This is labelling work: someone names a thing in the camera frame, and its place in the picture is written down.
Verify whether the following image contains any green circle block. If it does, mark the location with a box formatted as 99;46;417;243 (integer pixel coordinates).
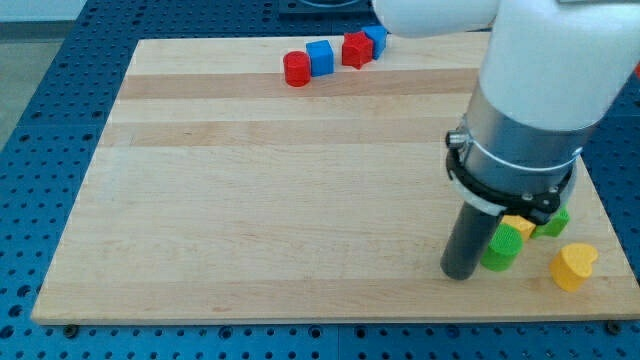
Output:
480;224;523;272

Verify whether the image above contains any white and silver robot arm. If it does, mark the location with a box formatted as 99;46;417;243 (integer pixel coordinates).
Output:
373;0;639;223

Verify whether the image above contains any yellow hexagon block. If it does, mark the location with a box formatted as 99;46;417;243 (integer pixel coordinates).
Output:
501;215;536;242

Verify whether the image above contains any wooden board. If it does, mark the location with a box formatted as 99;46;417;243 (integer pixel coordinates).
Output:
31;32;639;325

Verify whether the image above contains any red cylinder block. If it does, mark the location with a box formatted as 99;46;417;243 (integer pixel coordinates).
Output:
283;51;311;87

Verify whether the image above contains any blue cube block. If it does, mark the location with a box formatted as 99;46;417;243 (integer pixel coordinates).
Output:
305;40;334;77

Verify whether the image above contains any blue block at back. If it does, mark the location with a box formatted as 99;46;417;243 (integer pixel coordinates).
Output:
361;25;388;60

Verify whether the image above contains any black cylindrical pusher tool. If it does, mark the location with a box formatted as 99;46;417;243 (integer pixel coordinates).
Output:
440;203;502;280

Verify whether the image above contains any green star block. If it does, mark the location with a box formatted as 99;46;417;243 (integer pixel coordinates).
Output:
531;207;571;238

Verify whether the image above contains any yellow heart block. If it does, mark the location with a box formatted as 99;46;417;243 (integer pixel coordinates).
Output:
549;243;599;292

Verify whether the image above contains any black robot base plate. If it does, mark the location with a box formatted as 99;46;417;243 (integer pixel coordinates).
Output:
276;0;373;17

